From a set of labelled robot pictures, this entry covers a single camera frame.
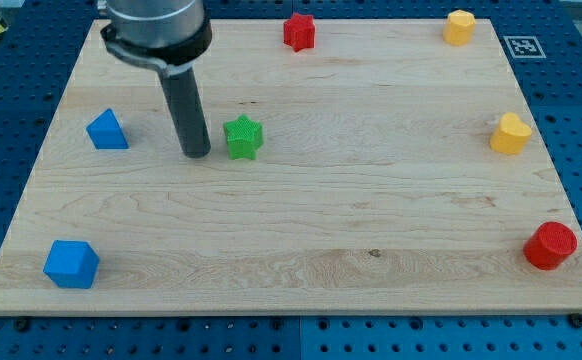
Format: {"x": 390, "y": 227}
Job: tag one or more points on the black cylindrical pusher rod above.
{"x": 183, "y": 100}

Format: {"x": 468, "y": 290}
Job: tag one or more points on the green star block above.
{"x": 243, "y": 137}

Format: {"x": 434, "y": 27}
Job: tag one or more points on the red star block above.
{"x": 299, "y": 32}

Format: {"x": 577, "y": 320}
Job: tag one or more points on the wooden board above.
{"x": 375, "y": 191}

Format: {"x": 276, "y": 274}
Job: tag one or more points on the blue triangle block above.
{"x": 105, "y": 132}

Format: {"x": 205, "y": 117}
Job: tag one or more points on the blue cube block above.
{"x": 71, "y": 264}

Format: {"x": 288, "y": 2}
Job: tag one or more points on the yellow hexagon block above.
{"x": 459, "y": 28}

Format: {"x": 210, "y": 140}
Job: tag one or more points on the yellow heart block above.
{"x": 511, "y": 135}

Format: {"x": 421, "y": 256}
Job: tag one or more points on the white fiducial marker tag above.
{"x": 524, "y": 47}

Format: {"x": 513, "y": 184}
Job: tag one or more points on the red cylinder block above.
{"x": 550, "y": 245}

